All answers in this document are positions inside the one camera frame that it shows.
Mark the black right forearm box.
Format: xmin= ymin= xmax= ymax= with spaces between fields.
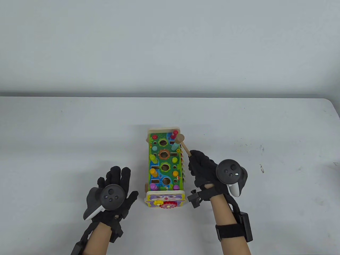
xmin=237 ymin=211 xmax=253 ymax=243

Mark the colourful wooden whack-a-mole toy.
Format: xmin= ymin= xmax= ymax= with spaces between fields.
xmin=143 ymin=127 xmax=189 ymax=210

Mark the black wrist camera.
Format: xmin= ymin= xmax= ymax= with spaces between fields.
xmin=109 ymin=219 xmax=124 ymax=243
xmin=187 ymin=189 xmax=211 ymax=209

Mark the black left forearm box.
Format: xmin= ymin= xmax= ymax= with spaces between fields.
xmin=70 ymin=240 xmax=86 ymax=255

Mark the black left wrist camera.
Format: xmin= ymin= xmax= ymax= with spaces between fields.
xmin=109 ymin=219 xmax=124 ymax=243

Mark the person's right hand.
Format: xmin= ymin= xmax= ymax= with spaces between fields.
xmin=188 ymin=150 xmax=228 ymax=199

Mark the wooden toy hammer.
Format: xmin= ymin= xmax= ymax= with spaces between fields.
xmin=176 ymin=134 xmax=193 ymax=158

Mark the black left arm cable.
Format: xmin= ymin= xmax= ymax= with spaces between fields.
xmin=79 ymin=223 xmax=94 ymax=244

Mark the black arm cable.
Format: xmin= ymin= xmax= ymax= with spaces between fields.
xmin=79 ymin=223 xmax=94 ymax=244
xmin=225 ymin=194 xmax=241 ymax=216

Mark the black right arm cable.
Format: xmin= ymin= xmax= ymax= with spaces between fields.
xmin=225 ymin=194 xmax=241 ymax=216

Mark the black right hand controller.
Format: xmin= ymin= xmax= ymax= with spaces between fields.
xmin=216 ymin=159 xmax=248 ymax=197

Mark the black right forearm strap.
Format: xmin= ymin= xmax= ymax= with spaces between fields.
xmin=215 ymin=224 xmax=241 ymax=241

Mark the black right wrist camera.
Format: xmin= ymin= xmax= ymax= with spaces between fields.
xmin=187 ymin=189 xmax=211 ymax=209

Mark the person's left forearm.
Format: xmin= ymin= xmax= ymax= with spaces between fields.
xmin=85 ymin=222 xmax=112 ymax=255

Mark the person's right forearm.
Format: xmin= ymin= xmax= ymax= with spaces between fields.
xmin=211 ymin=193 xmax=252 ymax=255

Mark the person's left hand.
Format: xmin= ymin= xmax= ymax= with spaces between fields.
xmin=97 ymin=166 xmax=139 ymax=230

